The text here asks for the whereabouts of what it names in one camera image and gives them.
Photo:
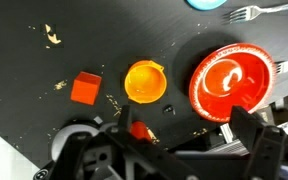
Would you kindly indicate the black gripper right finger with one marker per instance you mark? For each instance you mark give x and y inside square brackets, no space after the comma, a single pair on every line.
[267,153]

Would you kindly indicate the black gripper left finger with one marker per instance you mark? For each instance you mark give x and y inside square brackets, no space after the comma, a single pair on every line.
[117,156]

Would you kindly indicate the orange cube block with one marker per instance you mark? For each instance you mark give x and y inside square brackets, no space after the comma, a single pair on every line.
[85,89]

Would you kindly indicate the red plastic bowl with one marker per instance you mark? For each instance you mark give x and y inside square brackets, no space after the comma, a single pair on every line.
[232,81]

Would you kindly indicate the small orange bowl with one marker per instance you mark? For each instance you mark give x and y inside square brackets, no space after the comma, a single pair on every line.
[145,81]

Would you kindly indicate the black table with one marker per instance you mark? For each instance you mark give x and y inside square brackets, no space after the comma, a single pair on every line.
[117,33]

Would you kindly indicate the small paper crumb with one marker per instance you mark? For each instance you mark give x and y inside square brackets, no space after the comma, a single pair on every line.
[52,37]

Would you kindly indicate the blue plastic plate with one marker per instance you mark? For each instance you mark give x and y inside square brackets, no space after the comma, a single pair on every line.
[205,3]

